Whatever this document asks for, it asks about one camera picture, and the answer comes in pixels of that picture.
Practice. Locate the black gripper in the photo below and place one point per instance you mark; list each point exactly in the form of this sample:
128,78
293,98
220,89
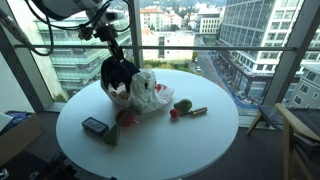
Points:
96,33

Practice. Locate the dark navy cloth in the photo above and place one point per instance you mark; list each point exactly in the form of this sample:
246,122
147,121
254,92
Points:
116,71

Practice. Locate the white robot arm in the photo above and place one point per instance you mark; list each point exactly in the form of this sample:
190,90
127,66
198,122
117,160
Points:
66,6

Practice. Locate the grey vertical window mullion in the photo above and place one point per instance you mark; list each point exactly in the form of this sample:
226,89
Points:
135,33

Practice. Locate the white plastic bag red print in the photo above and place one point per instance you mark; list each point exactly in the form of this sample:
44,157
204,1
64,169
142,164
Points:
146,93

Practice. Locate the olive green cloth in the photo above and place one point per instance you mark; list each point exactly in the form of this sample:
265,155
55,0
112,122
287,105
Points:
135,110

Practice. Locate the large red ball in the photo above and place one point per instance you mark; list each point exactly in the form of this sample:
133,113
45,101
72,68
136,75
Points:
124,118

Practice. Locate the small black box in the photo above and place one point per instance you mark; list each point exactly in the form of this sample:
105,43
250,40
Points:
95,126

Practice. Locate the small red ball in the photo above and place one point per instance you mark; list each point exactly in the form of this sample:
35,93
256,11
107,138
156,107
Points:
174,113

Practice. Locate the green pear shaped toy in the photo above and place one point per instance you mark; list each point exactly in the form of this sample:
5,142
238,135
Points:
113,136

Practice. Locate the green avocado toy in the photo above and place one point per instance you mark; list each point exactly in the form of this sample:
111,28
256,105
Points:
183,105

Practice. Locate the grey slanted window column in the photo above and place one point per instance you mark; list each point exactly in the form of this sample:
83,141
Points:
20,73
293,46

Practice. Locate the brown tube with dark cap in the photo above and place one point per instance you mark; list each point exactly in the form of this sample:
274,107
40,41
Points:
199,111

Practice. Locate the blue plastic package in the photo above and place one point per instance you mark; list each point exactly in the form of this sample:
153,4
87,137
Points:
20,117

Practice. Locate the black floor equipment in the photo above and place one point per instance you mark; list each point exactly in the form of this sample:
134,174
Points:
56,166

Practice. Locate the brown cardboard box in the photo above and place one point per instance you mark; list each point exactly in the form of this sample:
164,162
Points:
20,140

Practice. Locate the wooden chair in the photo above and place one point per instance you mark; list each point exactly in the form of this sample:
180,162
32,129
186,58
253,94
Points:
291,133

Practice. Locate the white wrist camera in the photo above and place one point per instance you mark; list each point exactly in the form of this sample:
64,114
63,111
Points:
113,16

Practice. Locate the grey horizontal window rail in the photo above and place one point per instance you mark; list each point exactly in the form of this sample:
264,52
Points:
200,48

